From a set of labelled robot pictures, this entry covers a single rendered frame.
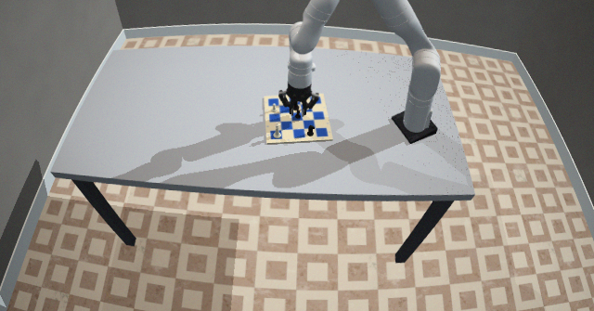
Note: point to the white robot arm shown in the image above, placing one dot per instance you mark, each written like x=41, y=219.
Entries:
x=400, y=19

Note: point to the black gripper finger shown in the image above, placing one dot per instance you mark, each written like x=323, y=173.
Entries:
x=311, y=104
x=285, y=102

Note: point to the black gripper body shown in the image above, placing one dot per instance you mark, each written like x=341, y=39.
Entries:
x=299, y=92

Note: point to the blue and cream chessboard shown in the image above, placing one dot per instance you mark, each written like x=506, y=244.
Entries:
x=295, y=130

